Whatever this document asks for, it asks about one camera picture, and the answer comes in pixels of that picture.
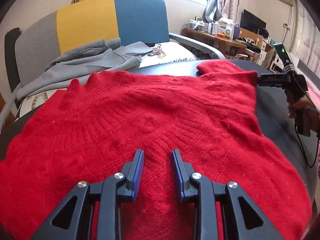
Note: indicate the grey yellow blue chair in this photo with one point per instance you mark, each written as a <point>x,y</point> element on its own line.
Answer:
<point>28,52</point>

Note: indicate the grey garment on chair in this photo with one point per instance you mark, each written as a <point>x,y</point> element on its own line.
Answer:
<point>80,62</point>

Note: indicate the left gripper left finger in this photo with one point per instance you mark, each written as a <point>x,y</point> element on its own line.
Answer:
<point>73,216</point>

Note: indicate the black monitor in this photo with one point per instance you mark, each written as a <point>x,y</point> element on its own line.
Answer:
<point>251,22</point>

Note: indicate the red knit sweater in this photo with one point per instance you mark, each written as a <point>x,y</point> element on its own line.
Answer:
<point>86,132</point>

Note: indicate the right hand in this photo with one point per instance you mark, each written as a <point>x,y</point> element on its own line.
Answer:
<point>309,110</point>

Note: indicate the white printed cushion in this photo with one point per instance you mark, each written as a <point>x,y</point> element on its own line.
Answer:
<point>167,52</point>

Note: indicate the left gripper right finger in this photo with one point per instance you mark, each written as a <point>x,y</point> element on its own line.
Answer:
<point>241,217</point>

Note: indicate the cluttered wooden desk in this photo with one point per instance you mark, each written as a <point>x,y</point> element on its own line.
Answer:
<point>240,48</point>

